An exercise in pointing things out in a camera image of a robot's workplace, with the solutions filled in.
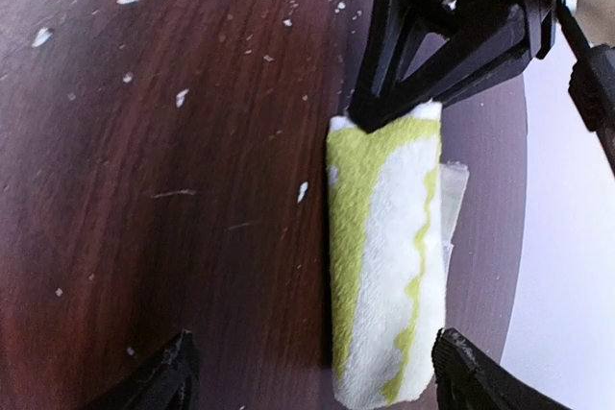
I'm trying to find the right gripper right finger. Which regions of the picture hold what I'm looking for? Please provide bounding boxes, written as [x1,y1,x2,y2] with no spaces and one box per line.
[431,328,567,410]

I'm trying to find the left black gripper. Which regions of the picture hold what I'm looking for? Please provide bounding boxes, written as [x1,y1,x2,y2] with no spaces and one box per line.
[348,0,556,133]

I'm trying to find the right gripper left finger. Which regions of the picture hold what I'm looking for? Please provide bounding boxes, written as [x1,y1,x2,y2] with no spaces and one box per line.
[83,329,201,410]

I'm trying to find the yellow green patterned towel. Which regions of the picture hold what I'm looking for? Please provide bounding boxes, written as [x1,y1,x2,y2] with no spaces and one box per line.
[326,101,469,409]

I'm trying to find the left black cable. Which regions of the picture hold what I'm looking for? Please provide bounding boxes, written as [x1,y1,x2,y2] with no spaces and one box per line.
[554,1,615,176]

